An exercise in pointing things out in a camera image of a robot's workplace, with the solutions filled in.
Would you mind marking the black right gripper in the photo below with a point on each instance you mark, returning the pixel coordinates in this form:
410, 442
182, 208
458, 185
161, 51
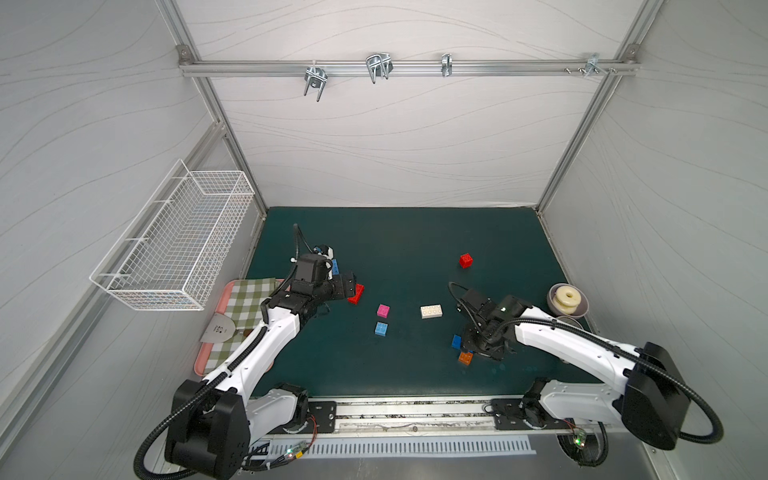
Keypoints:
475, 342

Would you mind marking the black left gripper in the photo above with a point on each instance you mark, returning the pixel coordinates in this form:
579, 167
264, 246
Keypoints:
344, 285

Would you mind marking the orange small lego brick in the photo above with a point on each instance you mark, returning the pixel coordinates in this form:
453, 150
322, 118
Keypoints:
465, 358

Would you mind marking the red long lego brick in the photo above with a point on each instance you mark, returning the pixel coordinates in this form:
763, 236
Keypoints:
359, 289

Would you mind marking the white long lego brick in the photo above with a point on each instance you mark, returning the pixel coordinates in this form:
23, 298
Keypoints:
431, 311

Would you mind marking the small red lego cube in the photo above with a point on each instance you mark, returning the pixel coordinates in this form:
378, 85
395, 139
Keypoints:
465, 261

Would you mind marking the light blue small lego brick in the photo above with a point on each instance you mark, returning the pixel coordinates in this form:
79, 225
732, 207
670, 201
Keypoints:
381, 329

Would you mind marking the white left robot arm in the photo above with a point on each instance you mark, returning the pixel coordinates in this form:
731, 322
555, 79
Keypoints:
214, 421

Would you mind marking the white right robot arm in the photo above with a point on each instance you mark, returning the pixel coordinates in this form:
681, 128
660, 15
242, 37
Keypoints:
636, 386

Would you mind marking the magenta small lego brick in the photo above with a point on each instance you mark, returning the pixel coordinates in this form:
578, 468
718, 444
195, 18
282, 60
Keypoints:
383, 311

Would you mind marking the green checkered cloth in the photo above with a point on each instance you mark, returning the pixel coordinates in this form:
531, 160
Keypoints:
242, 305

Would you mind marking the mauve bowl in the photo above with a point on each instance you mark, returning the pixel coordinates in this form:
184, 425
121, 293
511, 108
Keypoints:
580, 312

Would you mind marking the pink plastic tray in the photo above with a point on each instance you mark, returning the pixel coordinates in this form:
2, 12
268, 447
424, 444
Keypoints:
199, 364

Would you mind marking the metal u-bolt clamp left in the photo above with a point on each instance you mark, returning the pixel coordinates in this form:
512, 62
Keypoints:
315, 79

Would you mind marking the metal u-bolt clamp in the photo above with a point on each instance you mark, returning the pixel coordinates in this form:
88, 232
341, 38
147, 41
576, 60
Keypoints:
315, 79
379, 65

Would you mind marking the aluminium top crossbar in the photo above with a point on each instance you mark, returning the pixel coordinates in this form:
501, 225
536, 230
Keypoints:
401, 68

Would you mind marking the metal u-bolt clamp middle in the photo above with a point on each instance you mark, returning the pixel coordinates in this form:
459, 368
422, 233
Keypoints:
379, 65

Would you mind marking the cream ring toy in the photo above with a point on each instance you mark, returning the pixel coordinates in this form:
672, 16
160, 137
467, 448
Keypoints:
566, 299

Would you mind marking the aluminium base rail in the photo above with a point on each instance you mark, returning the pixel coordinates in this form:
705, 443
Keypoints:
411, 416

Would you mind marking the white wire basket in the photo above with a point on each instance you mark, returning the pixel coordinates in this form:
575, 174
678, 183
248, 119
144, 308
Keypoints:
171, 253

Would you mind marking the white slotted cable duct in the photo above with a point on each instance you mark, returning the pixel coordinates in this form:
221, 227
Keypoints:
421, 447

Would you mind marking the metal bracket small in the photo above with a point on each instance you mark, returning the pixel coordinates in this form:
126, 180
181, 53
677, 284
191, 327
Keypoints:
446, 65

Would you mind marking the metal bracket right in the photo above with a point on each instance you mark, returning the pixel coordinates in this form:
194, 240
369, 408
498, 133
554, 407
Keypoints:
592, 67

